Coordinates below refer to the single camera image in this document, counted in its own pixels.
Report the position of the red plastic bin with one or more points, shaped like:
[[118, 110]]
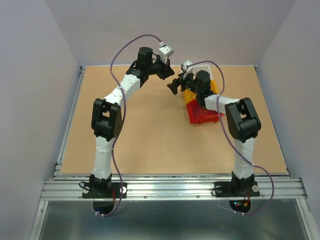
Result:
[[200, 115]]

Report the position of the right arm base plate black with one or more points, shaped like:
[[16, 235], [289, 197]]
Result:
[[226, 189]]

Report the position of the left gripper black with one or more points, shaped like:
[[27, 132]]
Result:
[[166, 70]]

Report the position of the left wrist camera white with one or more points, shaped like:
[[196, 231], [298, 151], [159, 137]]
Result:
[[164, 52]]

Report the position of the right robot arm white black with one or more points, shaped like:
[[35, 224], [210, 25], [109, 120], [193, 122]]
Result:
[[243, 125]]

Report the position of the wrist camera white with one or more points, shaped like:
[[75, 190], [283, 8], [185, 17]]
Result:
[[186, 69], [164, 52]]

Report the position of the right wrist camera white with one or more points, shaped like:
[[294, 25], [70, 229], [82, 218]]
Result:
[[186, 69]]

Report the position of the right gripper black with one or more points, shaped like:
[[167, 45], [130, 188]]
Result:
[[176, 82]]

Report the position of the white plastic bin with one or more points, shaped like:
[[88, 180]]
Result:
[[202, 67]]

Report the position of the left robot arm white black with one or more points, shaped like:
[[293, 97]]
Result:
[[107, 114]]

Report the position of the yellow plastic bin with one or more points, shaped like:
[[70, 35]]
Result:
[[190, 96]]

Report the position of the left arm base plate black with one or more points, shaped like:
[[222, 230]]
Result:
[[112, 190]]

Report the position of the aluminium frame rail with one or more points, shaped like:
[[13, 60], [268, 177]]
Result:
[[170, 188]]

